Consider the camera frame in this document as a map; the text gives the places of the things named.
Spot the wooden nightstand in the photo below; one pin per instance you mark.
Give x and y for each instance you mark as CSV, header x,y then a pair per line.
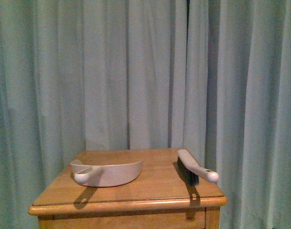
x,y
157,199

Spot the beige hand brush black bristles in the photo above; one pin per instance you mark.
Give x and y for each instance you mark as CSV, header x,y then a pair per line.
x,y
191,170

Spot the light green curtain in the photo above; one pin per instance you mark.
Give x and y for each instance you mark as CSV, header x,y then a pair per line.
x,y
213,76

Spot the beige plastic dustpan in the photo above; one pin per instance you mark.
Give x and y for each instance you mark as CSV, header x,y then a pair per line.
x,y
105,176

